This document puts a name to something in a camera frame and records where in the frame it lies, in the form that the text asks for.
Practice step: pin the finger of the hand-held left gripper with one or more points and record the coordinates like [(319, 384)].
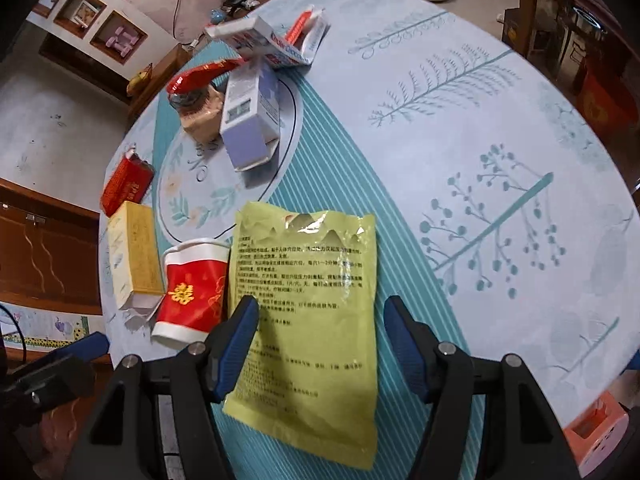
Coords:
[(87, 345), (55, 380)]

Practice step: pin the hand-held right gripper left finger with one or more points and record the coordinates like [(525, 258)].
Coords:
[(237, 345)]

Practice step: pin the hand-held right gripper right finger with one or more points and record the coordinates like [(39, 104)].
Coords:
[(405, 345)]

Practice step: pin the yellow-green printed pouch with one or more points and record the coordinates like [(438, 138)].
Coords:
[(310, 310)]

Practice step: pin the white and blue box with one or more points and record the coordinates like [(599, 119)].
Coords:
[(260, 35)]

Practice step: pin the red and white toothpaste box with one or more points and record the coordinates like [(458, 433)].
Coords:
[(305, 27)]

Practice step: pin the red paper cup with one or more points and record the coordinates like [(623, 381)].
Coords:
[(192, 290)]

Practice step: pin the pale yellow box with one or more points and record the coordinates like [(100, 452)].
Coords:
[(132, 255)]

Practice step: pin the brown wooden door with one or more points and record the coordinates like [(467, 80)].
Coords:
[(50, 250)]

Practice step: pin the red packet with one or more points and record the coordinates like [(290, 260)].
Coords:
[(125, 185)]

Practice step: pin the orange plastic stool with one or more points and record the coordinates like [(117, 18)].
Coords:
[(600, 425)]

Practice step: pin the blue leaf-print tablecloth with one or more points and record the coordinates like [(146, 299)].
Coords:
[(475, 135)]

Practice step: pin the purple and white box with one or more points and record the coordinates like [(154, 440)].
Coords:
[(250, 120)]

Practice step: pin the beige and green carton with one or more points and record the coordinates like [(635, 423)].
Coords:
[(202, 120)]

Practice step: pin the fruit bowl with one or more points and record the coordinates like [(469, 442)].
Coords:
[(140, 80)]

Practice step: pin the wooden drawer cabinet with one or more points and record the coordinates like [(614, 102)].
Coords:
[(162, 85)]

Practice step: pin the red foil wrapper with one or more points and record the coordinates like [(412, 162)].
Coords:
[(200, 75)]

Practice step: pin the orange bucket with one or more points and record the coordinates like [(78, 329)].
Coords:
[(605, 105)]

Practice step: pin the small blue jar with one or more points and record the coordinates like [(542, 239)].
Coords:
[(216, 15)]

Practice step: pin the wall poster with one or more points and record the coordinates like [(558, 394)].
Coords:
[(45, 327)]

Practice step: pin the wall niche with pink dumbbells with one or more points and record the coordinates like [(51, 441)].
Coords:
[(122, 40)]

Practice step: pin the wall niche with picture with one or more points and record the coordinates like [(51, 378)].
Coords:
[(82, 10)]

